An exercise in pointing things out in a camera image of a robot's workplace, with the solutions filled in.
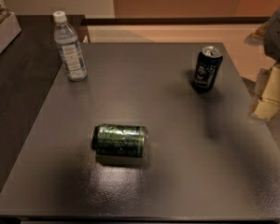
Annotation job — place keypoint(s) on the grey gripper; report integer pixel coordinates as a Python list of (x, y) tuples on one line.
[(278, 36)]

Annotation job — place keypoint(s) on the dark blue pepsi can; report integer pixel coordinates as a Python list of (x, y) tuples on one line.
[(207, 66)]

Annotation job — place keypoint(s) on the green soda can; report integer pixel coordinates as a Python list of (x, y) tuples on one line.
[(119, 140)]

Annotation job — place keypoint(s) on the clear plastic water bottle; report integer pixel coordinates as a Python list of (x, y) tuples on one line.
[(69, 48)]

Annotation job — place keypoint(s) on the grey box with snacks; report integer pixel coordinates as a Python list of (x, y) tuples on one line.
[(9, 26)]

